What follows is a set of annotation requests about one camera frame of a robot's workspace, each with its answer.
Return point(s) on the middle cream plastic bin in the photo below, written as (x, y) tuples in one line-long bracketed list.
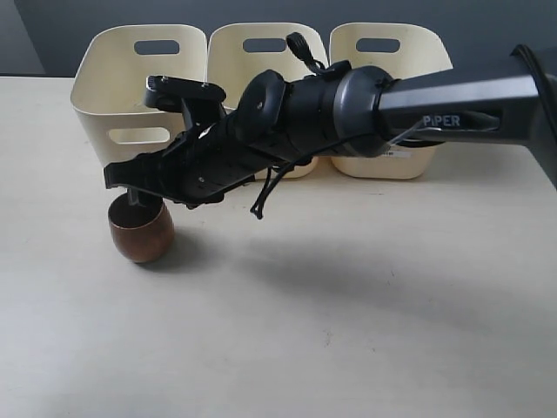
[(239, 52)]

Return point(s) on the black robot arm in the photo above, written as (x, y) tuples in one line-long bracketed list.
[(339, 111)]

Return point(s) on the left cream plastic bin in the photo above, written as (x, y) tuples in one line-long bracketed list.
[(110, 83)]

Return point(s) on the right cream plastic bin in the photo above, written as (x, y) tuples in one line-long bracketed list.
[(403, 51)]

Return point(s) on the brown wooden cup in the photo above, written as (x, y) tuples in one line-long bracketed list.
[(142, 234)]

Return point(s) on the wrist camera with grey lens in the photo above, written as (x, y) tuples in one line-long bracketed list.
[(199, 103)]

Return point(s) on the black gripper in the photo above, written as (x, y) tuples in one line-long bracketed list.
[(200, 171)]

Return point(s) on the cream plastic bin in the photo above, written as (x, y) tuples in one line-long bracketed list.
[(403, 51), (239, 52), (110, 83)]

